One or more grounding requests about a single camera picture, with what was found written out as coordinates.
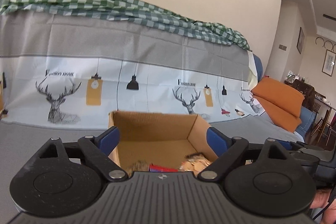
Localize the clear bag of round crackers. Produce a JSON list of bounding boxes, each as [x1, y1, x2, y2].
[[178, 152, 212, 177]]

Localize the round seed cracker pack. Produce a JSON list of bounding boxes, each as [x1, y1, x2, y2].
[[125, 160, 150, 177]]

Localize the red shrimp snack packet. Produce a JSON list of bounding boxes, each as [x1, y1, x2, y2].
[[149, 164, 178, 172]]

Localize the person's right hand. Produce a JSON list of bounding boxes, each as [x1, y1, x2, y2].
[[310, 189, 336, 224]]

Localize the wooden chair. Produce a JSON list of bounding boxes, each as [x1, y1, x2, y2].
[[310, 105, 335, 145]]

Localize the cardboard box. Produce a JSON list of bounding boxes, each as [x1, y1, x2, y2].
[[109, 111, 218, 169]]

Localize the orange cushion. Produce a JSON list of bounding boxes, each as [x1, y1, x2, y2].
[[251, 77, 304, 133]]

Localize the dark dining table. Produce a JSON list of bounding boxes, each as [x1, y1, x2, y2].
[[284, 79, 322, 114]]

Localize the grey deer print sofa cover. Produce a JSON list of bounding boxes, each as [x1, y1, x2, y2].
[[1, 11, 301, 223]]

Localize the small dark framed picture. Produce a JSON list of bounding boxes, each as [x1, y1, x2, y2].
[[297, 27, 305, 54]]

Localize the green checked blanket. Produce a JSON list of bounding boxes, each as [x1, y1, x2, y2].
[[1, 0, 250, 51]]

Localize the wall switch plate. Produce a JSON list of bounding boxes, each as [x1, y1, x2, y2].
[[279, 44, 287, 51]]

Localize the white framed wall picture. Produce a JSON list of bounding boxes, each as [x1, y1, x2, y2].
[[322, 50, 336, 77]]

